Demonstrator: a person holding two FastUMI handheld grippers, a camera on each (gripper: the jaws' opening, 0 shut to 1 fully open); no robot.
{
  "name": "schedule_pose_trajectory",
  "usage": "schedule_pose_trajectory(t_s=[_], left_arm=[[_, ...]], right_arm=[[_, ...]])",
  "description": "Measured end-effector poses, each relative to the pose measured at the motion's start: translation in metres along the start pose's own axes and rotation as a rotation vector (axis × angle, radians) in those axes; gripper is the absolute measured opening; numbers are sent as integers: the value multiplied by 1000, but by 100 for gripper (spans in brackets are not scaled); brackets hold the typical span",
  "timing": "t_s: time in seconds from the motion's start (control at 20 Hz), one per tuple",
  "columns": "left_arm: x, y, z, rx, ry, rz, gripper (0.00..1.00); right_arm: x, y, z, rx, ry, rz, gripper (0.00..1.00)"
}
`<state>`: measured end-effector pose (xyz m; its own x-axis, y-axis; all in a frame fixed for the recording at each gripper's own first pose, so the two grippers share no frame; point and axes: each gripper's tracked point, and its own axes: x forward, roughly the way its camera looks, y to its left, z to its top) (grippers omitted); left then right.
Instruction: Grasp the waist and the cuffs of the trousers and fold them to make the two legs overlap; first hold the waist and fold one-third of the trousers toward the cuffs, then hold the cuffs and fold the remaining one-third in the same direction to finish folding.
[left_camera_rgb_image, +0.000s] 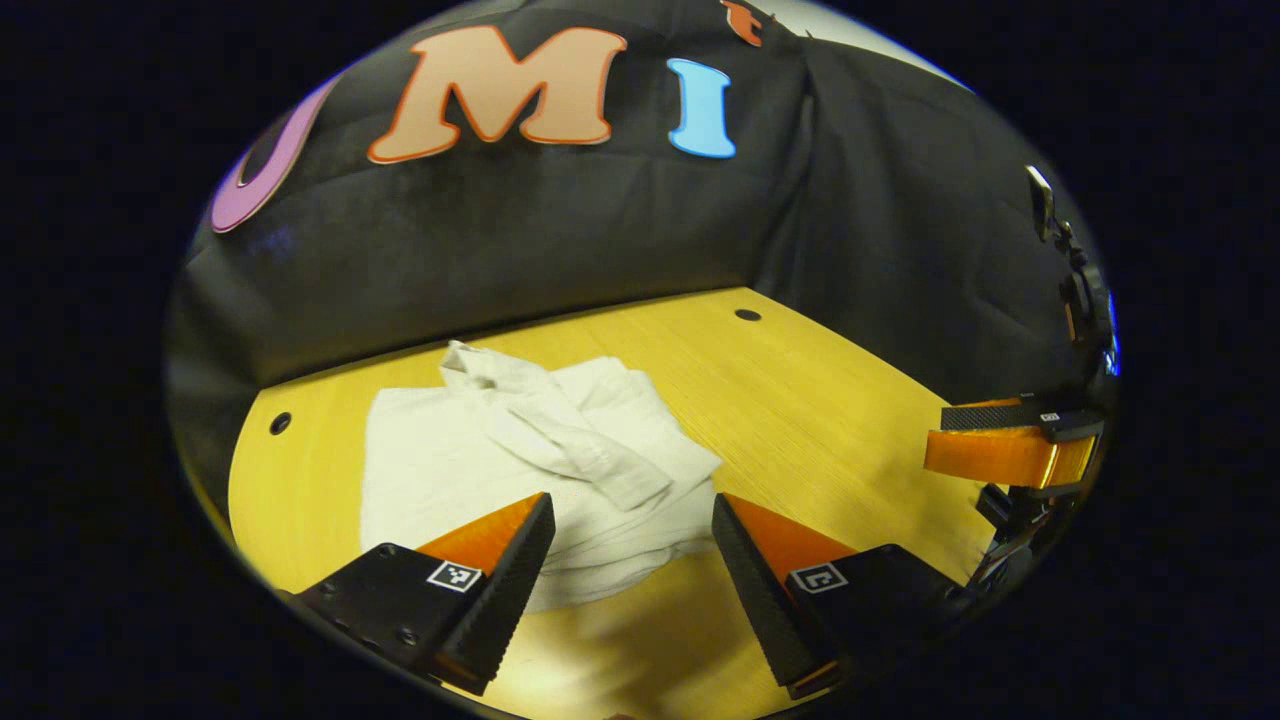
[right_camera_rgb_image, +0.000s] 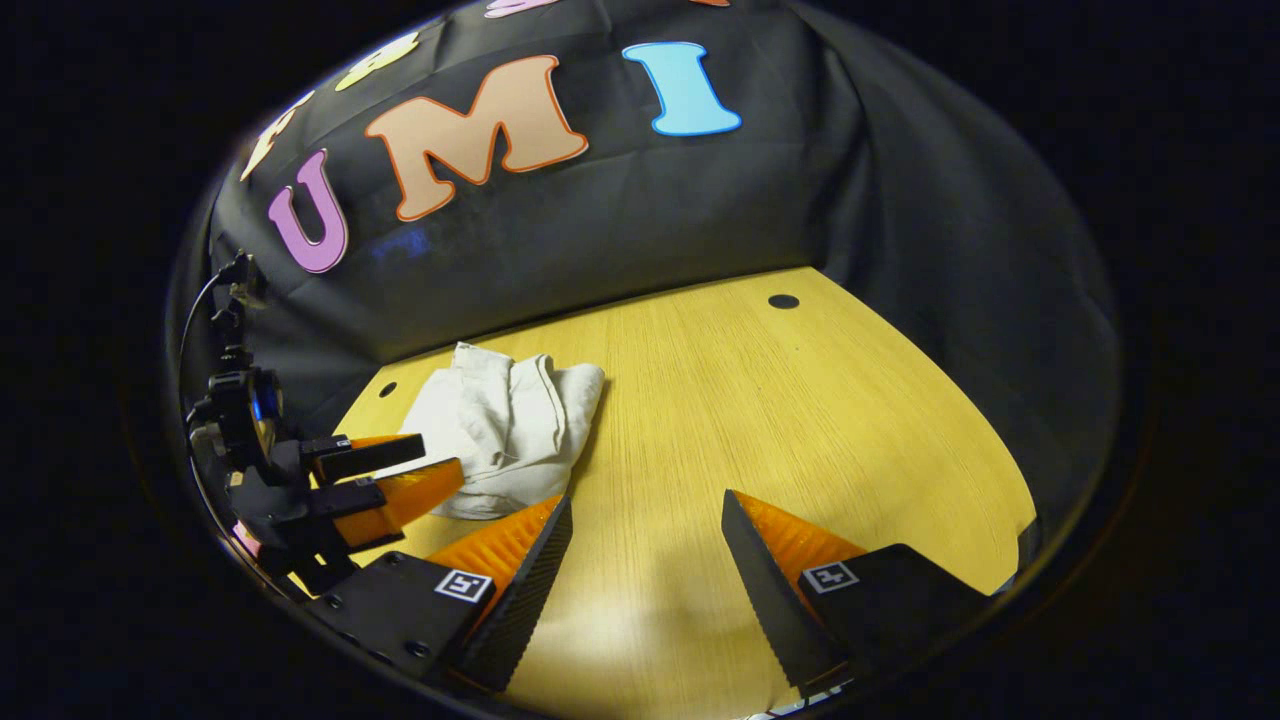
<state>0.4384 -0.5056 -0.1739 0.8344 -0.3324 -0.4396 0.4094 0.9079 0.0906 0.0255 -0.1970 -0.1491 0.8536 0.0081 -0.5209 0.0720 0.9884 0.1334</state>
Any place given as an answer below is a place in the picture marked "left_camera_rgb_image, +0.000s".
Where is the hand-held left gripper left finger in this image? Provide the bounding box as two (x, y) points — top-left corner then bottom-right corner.
(290, 490), (558, 698)

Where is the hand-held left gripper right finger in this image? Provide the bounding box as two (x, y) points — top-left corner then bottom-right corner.
(710, 492), (976, 701)

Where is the black backdrop cloth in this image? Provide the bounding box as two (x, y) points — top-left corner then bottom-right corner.
(165, 0), (1111, 481)

